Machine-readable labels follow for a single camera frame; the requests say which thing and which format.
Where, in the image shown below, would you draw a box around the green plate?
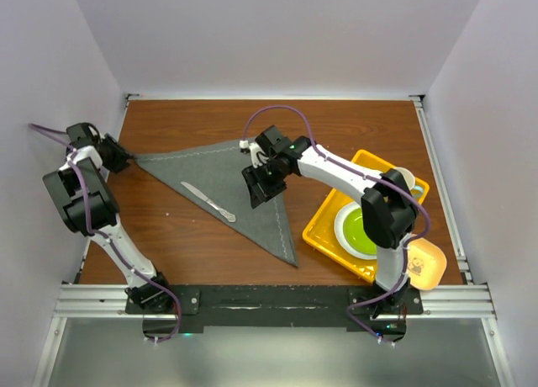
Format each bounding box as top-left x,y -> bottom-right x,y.
343,208 -> 377,257

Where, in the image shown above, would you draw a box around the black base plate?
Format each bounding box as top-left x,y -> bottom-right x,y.
125,285 -> 424,342

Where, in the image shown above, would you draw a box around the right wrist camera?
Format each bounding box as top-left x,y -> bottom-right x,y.
239,125 -> 291,168

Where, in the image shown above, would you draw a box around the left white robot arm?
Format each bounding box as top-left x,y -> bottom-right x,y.
43,123 -> 177,313

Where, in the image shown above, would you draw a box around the white cup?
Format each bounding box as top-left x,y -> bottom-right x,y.
395,167 -> 425,199

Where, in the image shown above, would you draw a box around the yellow plastic tray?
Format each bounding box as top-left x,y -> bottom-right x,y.
302,150 -> 430,284

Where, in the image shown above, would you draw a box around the orange square plate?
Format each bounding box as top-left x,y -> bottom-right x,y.
408,238 -> 447,290

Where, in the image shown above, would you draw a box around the grey cloth napkin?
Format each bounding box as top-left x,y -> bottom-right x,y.
135,140 -> 298,267

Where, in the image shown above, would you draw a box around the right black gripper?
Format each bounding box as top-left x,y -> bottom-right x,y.
243,158 -> 287,208

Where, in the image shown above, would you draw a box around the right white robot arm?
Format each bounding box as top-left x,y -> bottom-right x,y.
239,127 -> 425,314

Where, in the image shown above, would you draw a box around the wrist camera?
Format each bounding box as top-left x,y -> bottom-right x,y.
239,125 -> 291,168
66,122 -> 102,150

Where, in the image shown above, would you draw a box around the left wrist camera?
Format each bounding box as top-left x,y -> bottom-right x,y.
66,122 -> 102,150

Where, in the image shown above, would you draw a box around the white plate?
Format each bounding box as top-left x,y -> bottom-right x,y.
334,202 -> 377,260

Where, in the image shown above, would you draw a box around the silver table knife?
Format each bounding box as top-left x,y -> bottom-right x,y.
181,182 -> 236,223

